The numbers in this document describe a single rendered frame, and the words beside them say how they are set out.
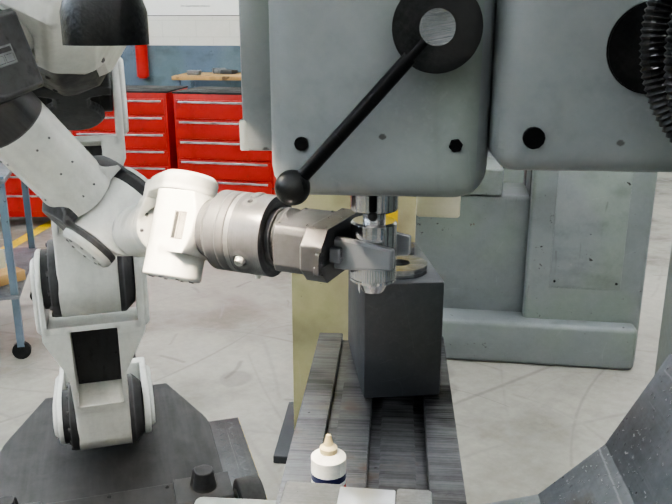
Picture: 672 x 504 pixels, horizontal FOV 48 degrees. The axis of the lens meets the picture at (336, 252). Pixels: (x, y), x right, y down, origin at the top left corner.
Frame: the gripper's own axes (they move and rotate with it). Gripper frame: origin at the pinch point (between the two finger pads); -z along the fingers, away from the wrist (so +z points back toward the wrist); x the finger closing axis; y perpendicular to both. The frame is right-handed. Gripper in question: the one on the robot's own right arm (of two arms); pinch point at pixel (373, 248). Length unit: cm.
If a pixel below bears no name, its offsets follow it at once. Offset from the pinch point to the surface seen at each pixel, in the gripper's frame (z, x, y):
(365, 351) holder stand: 11.6, 29.4, 25.7
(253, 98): 10.4, -5.5, -15.0
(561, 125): -18.0, -6.6, -14.3
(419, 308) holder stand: 4.6, 33.2, 19.0
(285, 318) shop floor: 141, 258, 126
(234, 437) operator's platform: 69, 86, 85
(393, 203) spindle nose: -2.2, -0.8, -5.1
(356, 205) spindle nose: 1.1, -2.1, -4.9
